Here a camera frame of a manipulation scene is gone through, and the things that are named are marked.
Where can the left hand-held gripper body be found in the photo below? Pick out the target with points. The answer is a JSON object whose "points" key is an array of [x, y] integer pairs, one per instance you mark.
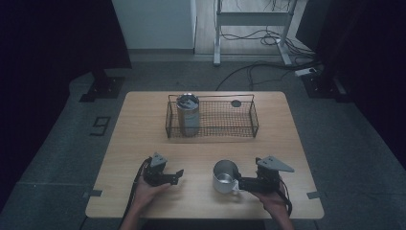
{"points": [[154, 172]]}

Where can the person's left hand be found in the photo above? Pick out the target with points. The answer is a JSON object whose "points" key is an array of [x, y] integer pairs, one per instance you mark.
{"points": [[146, 193]]}

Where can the person's right hand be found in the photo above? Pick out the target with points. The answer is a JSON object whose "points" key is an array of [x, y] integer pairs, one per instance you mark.
{"points": [[274, 202]]}

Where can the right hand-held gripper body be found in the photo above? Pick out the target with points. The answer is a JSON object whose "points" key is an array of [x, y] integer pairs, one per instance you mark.
{"points": [[269, 177]]}

